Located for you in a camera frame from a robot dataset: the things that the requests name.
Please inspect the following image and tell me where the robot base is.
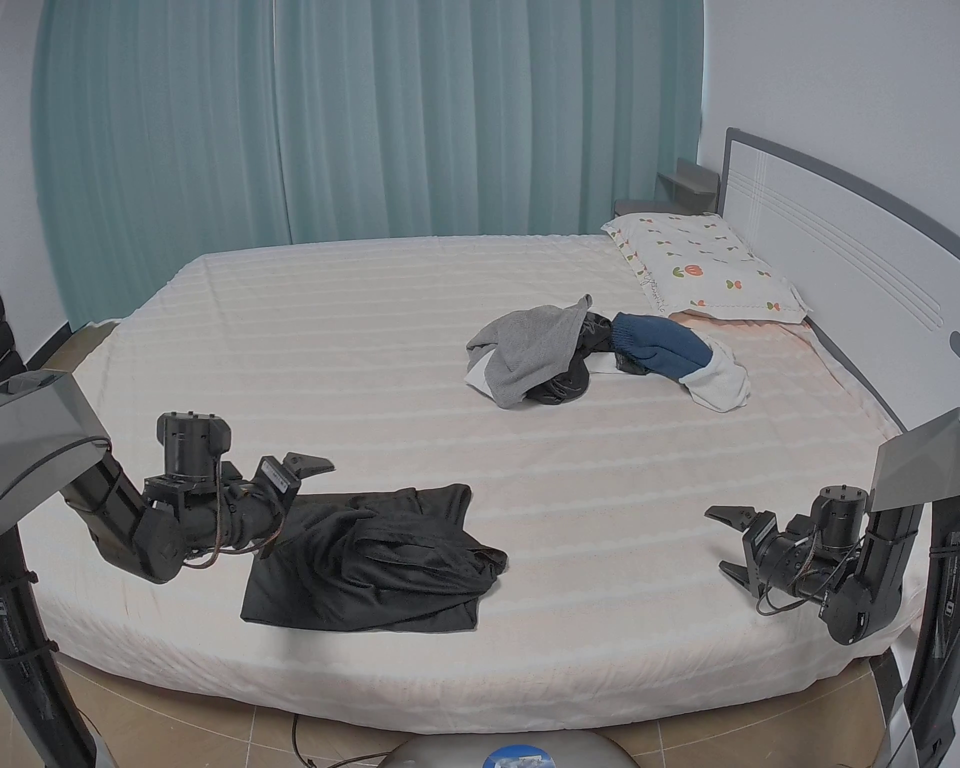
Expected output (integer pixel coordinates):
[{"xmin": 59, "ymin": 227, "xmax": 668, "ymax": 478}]
[{"xmin": 386, "ymin": 731, "xmax": 624, "ymax": 768}]

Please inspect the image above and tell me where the black garment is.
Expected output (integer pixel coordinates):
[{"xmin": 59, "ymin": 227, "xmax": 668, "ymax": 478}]
[{"xmin": 525, "ymin": 311, "xmax": 616, "ymax": 406}]

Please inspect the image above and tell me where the blue-green curtain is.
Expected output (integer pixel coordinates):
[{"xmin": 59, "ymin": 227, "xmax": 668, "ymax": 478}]
[
  {"xmin": 30, "ymin": 0, "xmax": 290, "ymax": 327},
  {"xmin": 271, "ymin": 0, "xmax": 706, "ymax": 245}
]

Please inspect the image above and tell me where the dark blue garment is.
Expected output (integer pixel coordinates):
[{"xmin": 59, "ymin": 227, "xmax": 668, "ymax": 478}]
[{"xmin": 611, "ymin": 313, "xmax": 712, "ymax": 384}]

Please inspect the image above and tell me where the grey bedside table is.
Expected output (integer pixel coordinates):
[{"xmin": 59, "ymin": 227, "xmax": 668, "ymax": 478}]
[{"xmin": 613, "ymin": 157, "xmax": 723, "ymax": 219}]

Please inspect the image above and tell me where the black chest of drawers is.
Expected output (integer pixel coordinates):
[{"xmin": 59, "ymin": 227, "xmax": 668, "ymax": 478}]
[{"xmin": 0, "ymin": 296, "xmax": 27, "ymax": 376}]

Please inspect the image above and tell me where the pale pink pillow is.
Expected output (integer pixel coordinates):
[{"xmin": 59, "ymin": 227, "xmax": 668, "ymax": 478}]
[{"xmin": 666, "ymin": 311, "xmax": 811, "ymax": 331}]

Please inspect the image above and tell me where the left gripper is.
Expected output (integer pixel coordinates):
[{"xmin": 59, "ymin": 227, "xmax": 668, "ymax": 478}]
[{"xmin": 217, "ymin": 451, "xmax": 336, "ymax": 556}]

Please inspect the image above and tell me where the white printed pillow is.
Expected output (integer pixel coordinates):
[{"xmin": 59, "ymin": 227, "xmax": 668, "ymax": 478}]
[{"xmin": 600, "ymin": 212, "xmax": 815, "ymax": 325}]

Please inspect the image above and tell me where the black cable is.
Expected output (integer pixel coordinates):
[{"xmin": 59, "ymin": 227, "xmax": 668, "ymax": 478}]
[{"xmin": 291, "ymin": 712, "xmax": 320, "ymax": 768}]

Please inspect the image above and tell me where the bed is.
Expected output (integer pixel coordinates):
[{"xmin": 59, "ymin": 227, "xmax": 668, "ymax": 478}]
[{"xmin": 11, "ymin": 126, "xmax": 960, "ymax": 740}]

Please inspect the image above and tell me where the grey garment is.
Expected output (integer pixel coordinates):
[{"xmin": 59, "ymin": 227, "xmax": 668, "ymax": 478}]
[{"xmin": 465, "ymin": 294, "xmax": 595, "ymax": 410}]

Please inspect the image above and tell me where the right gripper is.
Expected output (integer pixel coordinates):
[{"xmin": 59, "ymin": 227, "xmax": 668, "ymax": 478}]
[{"xmin": 705, "ymin": 506, "xmax": 827, "ymax": 599}]

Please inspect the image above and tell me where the black T-shirt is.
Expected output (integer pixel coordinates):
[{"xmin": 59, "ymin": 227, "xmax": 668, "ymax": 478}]
[{"xmin": 240, "ymin": 483, "xmax": 510, "ymax": 633}]

